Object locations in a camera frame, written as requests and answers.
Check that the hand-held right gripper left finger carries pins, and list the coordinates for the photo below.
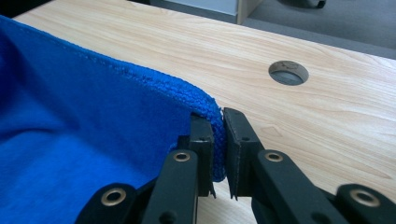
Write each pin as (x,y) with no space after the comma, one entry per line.
(202,146)

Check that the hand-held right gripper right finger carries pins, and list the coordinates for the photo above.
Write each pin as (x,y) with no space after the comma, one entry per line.
(239,149)

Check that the blue cloth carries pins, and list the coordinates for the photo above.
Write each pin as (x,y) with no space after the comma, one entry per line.
(93,124)

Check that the grey round table grommet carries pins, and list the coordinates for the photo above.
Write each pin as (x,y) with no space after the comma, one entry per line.
(288,73)

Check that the light wooden desk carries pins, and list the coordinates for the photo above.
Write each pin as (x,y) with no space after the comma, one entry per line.
(247,11)

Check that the white cabinet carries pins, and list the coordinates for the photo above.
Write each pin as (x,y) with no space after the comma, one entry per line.
(202,6)

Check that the dark chair base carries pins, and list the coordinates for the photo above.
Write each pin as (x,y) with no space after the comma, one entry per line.
(303,3)

